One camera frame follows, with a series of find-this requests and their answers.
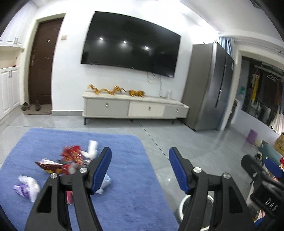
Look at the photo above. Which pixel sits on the golden dragon figurine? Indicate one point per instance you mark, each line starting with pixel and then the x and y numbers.
pixel 110 92

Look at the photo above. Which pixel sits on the red snack bag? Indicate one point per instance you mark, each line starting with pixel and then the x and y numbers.
pixel 71 154

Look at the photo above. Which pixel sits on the white TV cabinet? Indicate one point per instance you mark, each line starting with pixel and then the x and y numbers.
pixel 127 107

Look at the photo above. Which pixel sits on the small purple wrapper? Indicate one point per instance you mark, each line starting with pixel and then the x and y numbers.
pixel 23 190

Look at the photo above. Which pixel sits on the right shoe at door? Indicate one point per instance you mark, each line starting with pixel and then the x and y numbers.
pixel 37 106

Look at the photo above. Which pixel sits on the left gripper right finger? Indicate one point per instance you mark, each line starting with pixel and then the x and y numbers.
pixel 230 211

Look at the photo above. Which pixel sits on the clear plastic bag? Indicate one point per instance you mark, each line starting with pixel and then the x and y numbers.
pixel 32 187

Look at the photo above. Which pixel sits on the grey trash bin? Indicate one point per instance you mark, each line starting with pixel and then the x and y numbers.
pixel 208 211

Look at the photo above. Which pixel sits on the purple small bin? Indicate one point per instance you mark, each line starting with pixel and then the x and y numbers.
pixel 252 135

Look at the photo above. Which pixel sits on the grey double-door refrigerator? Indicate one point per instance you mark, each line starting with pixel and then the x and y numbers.
pixel 208 86

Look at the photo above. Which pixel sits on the blue shaggy rug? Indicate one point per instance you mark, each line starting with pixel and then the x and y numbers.
pixel 133 201

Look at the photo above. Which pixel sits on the dark red chip bag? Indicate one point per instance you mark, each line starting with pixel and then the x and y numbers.
pixel 53 167

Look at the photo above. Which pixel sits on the white power strip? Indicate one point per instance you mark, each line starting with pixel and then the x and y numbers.
pixel 168 94

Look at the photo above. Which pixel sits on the white wall cabinets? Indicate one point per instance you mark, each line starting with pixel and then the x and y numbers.
pixel 12 41

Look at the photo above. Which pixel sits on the black wall television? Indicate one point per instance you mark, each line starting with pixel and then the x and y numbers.
pixel 128 42

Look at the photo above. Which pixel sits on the pink snack wrapper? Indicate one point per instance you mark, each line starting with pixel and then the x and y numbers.
pixel 69 196

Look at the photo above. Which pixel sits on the white plastic bag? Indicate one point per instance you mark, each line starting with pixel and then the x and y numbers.
pixel 106 182

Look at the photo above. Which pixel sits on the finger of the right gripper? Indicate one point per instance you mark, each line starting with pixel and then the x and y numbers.
pixel 273 168
pixel 253 168

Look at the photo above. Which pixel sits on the brown entrance door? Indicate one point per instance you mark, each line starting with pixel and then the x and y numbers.
pixel 41 61

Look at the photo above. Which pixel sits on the golden tiger figurine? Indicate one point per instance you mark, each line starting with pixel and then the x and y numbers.
pixel 138 93

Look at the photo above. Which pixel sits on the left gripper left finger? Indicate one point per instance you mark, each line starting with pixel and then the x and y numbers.
pixel 50 210

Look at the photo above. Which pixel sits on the shoe at door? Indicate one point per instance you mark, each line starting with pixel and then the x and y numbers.
pixel 25 106
pixel 37 106

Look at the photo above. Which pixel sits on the left shoe at door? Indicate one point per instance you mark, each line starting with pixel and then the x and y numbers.
pixel 25 106

